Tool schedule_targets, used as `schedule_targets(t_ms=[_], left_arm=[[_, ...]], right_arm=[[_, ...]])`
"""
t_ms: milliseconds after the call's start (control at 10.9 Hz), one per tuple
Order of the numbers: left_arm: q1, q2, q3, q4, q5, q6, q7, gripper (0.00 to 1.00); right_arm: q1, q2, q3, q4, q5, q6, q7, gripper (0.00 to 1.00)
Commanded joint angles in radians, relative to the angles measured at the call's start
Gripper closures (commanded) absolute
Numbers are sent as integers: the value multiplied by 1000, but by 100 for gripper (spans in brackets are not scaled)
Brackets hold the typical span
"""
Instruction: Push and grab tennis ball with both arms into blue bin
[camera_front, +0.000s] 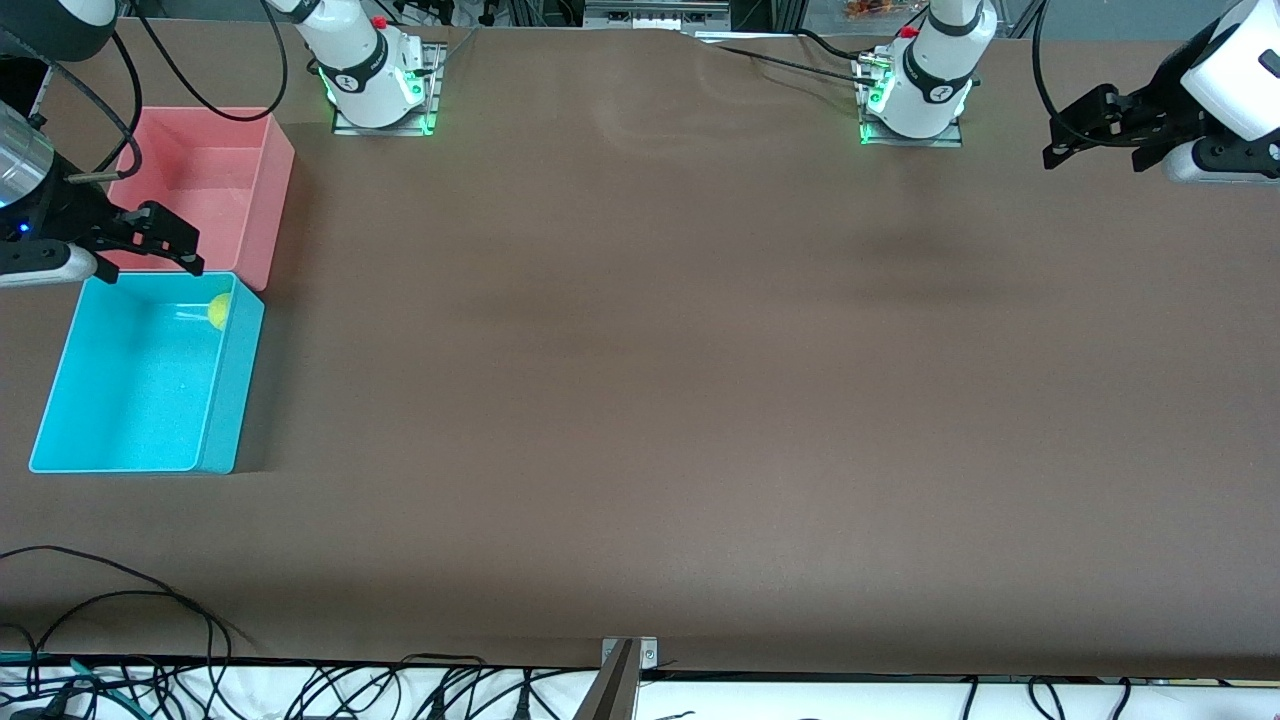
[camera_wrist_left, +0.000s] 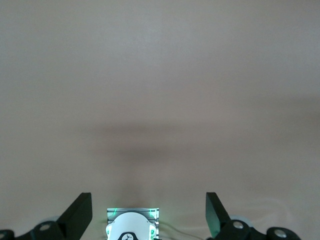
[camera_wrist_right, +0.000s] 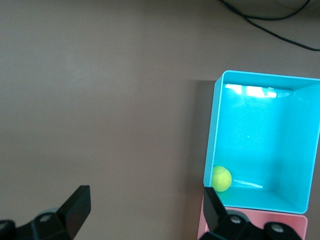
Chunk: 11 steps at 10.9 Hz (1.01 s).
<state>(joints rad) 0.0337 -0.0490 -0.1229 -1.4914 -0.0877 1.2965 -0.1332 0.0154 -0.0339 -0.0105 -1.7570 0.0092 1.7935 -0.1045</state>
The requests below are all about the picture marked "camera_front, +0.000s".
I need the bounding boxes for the pink plastic bin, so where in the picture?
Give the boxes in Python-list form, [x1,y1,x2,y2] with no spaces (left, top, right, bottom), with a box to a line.
[100,106,296,293]

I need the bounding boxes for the blue plastic bin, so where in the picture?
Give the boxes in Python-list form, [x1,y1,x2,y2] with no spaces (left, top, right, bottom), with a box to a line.
[28,271,266,476]

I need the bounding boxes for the grey power strip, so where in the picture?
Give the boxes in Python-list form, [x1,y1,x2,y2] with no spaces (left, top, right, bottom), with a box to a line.
[583,0,731,31]

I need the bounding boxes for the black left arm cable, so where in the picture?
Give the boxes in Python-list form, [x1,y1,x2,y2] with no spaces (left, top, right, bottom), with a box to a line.
[1031,0,1131,146]

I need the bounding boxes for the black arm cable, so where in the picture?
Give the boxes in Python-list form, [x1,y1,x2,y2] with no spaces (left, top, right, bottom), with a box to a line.
[1031,0,1131,146]
[125,0,291,123]

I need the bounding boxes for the black hanging cable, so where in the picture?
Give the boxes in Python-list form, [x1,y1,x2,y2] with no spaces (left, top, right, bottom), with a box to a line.
[60,30,143,186]

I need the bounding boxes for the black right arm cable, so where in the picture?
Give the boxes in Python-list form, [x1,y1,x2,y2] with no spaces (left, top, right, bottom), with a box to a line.
[125,0,291,123]

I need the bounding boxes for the aluminium arm base plate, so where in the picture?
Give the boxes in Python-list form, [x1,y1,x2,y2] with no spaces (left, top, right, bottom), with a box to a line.
[332,40,446,136]
[858,50,966,149]

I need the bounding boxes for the thin black table cable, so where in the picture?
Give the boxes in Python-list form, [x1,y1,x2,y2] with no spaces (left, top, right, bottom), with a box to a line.
[0,545,221,666]
[25,590,261,661]

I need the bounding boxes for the black base power cable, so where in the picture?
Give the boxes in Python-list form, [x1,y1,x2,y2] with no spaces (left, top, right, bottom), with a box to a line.
[715,40,871,83]

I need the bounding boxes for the teal cable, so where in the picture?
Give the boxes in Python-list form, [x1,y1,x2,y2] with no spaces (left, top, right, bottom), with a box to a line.
[0,652,136,706]

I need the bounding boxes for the metal table bracket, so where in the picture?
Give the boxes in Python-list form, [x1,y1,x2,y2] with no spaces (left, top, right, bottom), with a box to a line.
[572,637,659,720]

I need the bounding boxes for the white cable shelf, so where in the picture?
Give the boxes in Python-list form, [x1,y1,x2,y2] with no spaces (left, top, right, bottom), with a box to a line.
[0,660,1280,720]

